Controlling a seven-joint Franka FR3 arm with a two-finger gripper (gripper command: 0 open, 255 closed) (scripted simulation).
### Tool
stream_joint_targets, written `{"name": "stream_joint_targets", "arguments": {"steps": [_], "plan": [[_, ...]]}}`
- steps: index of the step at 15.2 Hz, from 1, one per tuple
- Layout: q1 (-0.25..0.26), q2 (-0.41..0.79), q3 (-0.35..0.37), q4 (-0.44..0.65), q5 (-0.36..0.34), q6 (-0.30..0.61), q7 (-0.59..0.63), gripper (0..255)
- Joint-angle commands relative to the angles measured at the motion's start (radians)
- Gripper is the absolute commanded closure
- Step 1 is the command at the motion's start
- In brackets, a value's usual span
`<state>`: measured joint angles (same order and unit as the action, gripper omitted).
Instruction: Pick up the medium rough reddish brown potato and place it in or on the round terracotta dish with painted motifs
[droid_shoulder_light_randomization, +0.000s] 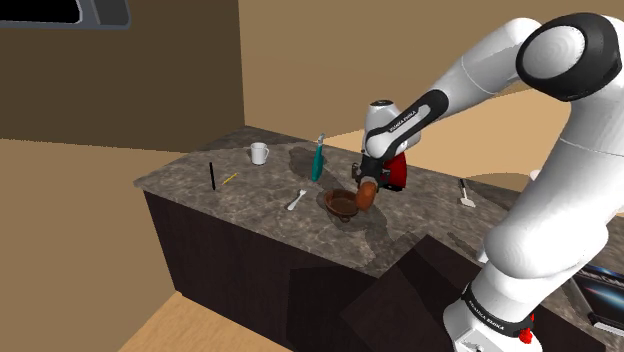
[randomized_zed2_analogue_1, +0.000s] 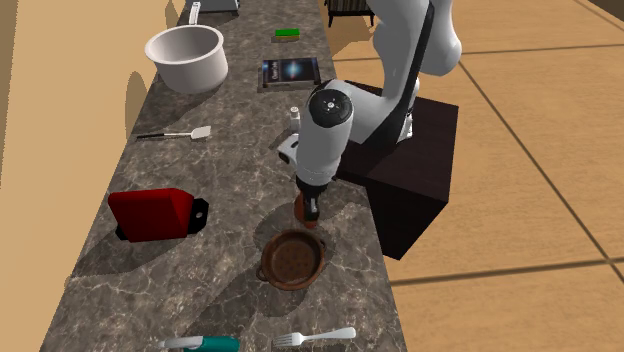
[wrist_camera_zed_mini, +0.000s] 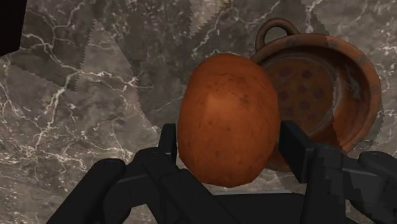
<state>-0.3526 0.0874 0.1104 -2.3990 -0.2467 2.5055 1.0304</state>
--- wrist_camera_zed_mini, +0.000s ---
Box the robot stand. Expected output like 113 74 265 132
0 0 29 58

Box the brown potato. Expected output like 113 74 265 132
177 53 281 188

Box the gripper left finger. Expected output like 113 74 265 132
46 123 240 224

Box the brown clay bowl with handle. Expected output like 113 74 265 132
249 17 383 173

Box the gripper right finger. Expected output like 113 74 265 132
278 120 397 224

